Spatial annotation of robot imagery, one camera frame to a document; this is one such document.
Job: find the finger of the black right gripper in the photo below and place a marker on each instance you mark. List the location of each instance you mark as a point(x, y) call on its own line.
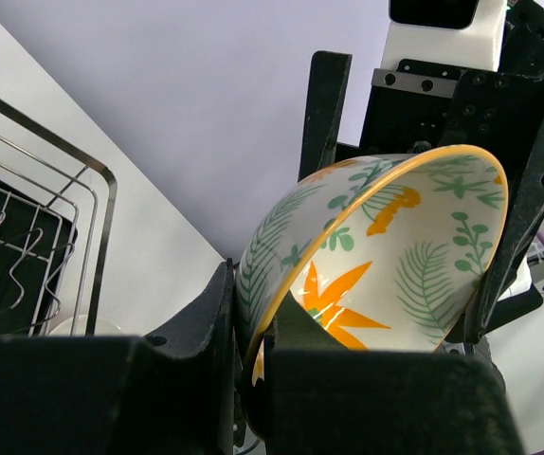
point(327, 85)
point(504, 114)

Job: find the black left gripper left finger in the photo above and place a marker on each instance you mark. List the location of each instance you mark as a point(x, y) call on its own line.
point(169, 392)

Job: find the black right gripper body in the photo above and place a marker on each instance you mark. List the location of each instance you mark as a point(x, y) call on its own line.
point(398, 119)

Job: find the black drip tray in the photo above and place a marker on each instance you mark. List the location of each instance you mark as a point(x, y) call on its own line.
point(34, 242)

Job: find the steel wire dish rack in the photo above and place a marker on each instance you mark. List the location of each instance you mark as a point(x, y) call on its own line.
point(56, 210)

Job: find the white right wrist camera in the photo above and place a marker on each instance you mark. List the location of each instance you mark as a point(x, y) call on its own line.
point(477, 46)

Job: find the orange bowl white inside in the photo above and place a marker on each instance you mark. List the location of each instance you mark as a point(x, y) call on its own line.
point(77, 328)

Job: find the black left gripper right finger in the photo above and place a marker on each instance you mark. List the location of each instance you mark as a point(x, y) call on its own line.
point(325, 399)

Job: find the floral leaf pattern bowl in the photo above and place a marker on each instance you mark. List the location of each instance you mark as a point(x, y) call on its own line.
point(381, 252)

